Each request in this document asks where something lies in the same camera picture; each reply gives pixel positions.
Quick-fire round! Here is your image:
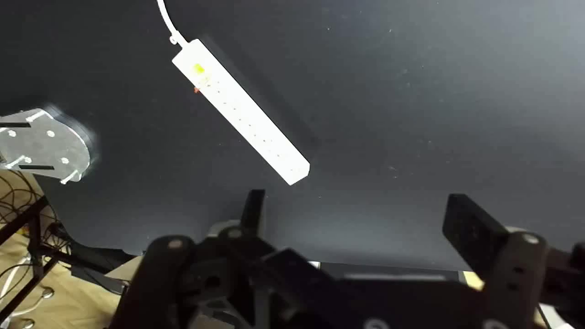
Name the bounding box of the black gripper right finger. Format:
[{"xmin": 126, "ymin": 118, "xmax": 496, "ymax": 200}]
[{"xmin": 441, "ymin": 191, "xmax": 585, "ymax": 329}]

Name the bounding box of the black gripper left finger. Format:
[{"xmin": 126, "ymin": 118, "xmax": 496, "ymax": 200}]
[{"xmin": 108, "ymin": 188, "xmax": 335, "ymax": 329}]

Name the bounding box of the white power strip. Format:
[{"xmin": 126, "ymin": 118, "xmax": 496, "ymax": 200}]
[{"xmin": 170, "ymin": 36, "xmax": 313, "ymax": 186}]

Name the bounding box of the black metal stand frame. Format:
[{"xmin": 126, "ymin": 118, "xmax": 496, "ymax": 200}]
[{"xmin": 0, "ymin": 193, "xmax": 66, "ymax": 325}]

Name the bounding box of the thin white wire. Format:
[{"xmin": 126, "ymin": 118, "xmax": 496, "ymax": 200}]
[{"xmin": 0, "ymin": 253, "xmax": 59, "ymax": 327}]

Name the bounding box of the thin black wire bundle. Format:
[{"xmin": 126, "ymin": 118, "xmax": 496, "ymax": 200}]
[{"xmin": 0, "ymin": 171, "xmax": 48, "ymax": 235}]

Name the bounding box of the gray metal bracket plate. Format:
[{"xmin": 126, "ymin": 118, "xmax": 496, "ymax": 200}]
[{"xmin": 0, "ymin": 105, "xmax": 99, "ymax": 186}]

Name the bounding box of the white power cable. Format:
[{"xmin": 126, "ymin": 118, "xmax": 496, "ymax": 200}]
[{"xmin": 156, "ymin": 0, "xmax": 190, "ymax": 49}]

